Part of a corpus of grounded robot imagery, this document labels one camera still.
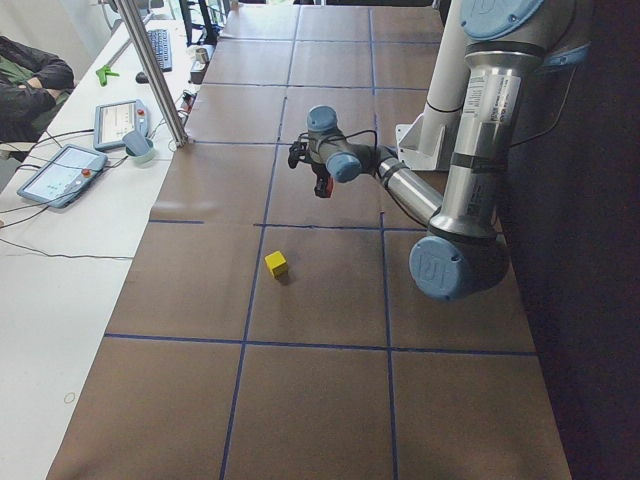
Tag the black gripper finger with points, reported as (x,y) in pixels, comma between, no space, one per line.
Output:
(319,189)
(326,184)

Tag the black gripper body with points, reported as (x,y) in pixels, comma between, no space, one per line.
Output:
(320,175)

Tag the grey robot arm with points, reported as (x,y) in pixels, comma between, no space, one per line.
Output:
(507,42)

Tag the yellow wooden block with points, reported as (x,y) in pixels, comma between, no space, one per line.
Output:
(276,263)

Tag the orange black connector box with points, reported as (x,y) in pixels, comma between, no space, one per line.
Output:
(187,100)

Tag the silver metal cylinder weight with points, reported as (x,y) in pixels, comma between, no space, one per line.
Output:
(202,55)

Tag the black computer mouse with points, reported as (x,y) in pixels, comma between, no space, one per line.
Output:
(141,78)

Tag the black keyboard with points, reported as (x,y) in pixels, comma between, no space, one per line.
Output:
(160,42)

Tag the far teach pendant tablet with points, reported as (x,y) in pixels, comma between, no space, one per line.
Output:
(113,121)

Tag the teach pendant tablet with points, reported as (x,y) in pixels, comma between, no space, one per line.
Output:
(65,177)
(113,121)

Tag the green plastic clamp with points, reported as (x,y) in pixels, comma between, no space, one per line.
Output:
(104,73)

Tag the near teach pendant tablet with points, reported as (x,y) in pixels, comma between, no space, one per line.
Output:
(65,177)

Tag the seated person dark jacket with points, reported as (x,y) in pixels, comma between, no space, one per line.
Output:
(34,86)

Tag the white camera post with base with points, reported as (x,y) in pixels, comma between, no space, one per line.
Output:
(427,144)

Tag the aluminium frame post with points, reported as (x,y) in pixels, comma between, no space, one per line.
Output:
(138,34)

